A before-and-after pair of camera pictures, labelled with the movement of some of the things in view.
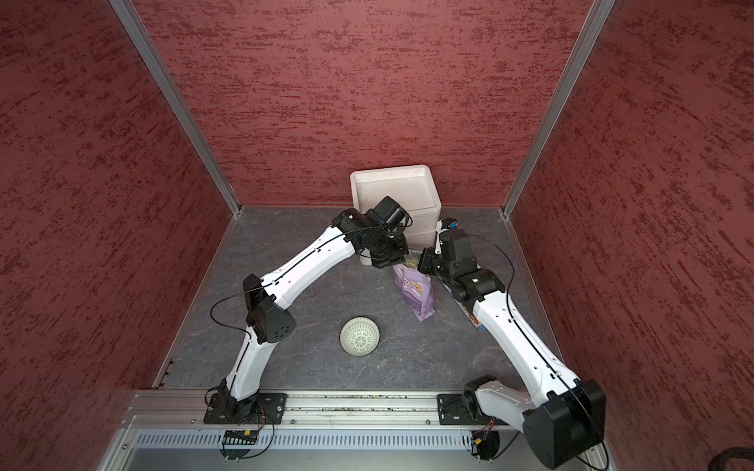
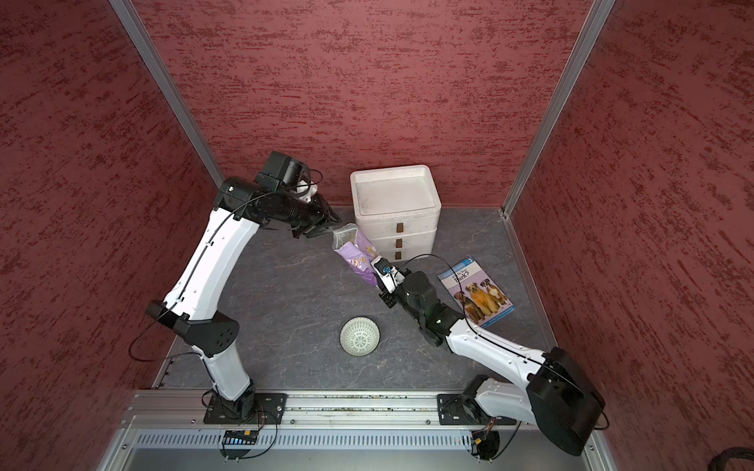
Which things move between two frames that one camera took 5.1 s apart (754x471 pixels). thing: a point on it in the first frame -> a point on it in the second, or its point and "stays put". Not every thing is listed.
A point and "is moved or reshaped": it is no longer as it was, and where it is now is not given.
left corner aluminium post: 146,46 stays put
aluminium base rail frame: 166,431 stays put
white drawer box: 413,188 stays put
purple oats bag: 415,287 is moved or reshaped
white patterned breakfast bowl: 359,337 stays put
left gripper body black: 387,248 -> 296,210
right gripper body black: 437,264 -> 403,297
